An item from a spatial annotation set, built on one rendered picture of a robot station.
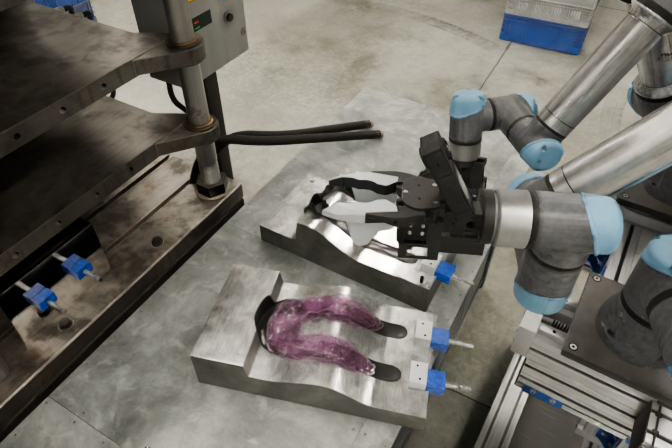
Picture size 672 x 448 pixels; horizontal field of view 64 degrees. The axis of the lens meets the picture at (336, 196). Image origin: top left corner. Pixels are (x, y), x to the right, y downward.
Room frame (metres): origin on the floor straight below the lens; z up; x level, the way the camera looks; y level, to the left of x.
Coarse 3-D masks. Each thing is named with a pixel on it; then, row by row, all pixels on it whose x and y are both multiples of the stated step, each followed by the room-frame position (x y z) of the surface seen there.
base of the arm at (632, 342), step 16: (608, 304) 0.62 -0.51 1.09; (624, 304) 0.59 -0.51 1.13; (608, 320) 0.59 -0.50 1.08; (624, 320) 0.57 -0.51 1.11; (640, 320) 0.55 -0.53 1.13; (608, 336) 0.57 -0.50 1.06; (624, 336) 0.55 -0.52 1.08; (640, 336) 0.54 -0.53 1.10; (624, 352) 0.54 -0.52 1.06; (640, 352) 0.53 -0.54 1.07; (656, 352) 0.52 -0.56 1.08; (656, 368) 0.52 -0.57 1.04
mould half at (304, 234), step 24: (312, 192) 1.19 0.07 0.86; (336, 192) 1.11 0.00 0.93; (288, 216) 1.09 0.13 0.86; (312, 216) 1.02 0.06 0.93; (264, 240) 1.05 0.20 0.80; (288, 240) 1.01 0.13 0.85; (312, 240) 0.97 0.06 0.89; (336, 240) 0.95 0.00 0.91; (384, 240) 0.98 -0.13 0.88; (336, 264) 0.94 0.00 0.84; (360, 264) 0.90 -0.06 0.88; (384, 264) 0.89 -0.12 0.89; (408, 264) 0.89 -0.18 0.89; (384, 288) 0.87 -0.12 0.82; (408, 288) 0.84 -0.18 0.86; (432, 288) 0.83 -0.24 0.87
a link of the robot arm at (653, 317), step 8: (664, 304) 0.52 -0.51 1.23; (656, 312) 0.51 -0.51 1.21; (664, 312) 0.50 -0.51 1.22; (656, 320) 0.50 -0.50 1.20; (664, 320) 0.49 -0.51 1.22; (656, 328) 0.49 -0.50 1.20; (664, 328) 0.48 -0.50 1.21; (656, 336) 0.49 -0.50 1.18; (664, 336) 0.47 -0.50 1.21; (664, 344) 0.46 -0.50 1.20; (664, 352) 0.45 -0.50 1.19; (664, 360) 0.45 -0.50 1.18
